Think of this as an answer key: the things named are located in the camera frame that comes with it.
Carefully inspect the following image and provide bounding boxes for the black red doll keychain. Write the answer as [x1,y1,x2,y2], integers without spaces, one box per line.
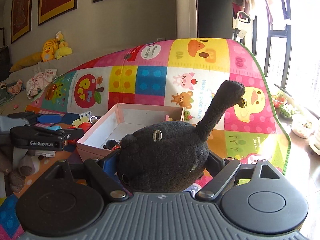
[103,139,120,151]

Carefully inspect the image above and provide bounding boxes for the white battery charger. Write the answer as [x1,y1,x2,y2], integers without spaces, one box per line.
[79,111,92,119]

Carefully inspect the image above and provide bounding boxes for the yellow bear plush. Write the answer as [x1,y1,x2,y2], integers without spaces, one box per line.
[54,31,73,60]

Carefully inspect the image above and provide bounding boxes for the yellow duck plush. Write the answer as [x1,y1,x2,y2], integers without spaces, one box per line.
[41,39,58,62]

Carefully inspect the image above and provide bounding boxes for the long yellow banana pillow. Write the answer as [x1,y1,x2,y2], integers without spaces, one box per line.
[9,52,42,73]

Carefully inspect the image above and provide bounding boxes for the red round-head toy figure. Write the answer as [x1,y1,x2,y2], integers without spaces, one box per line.
[66,122,93,145]

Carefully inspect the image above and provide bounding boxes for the yellow pudding toy pink base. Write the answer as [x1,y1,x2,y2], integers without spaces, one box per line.
[165,115,173,121]

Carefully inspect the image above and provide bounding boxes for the colourful cartoon play mat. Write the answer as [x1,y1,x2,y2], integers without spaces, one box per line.
[0,37,292,240]

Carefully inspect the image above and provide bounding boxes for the pink cardboard box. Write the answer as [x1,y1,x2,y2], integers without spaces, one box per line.
[76,103,184,161]

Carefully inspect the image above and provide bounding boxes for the grey sofa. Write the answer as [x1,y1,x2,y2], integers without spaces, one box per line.
[0,49,131,117]

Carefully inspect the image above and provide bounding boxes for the black plush cat toy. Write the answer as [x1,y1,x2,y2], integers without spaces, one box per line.
[116,80,245,192]

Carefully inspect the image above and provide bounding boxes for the blue white tissue pack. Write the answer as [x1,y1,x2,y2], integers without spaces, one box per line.
[44,125,62,131]

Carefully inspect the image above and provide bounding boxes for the teal cloth on sofa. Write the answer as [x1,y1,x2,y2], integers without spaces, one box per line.
[0,80,23,106]

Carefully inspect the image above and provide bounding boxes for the pink white crumpled cloth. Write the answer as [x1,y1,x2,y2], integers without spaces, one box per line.
[25,69,57,98]

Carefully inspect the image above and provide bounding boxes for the left hand brown glove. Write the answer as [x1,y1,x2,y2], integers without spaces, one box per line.
[1,148,35,193]

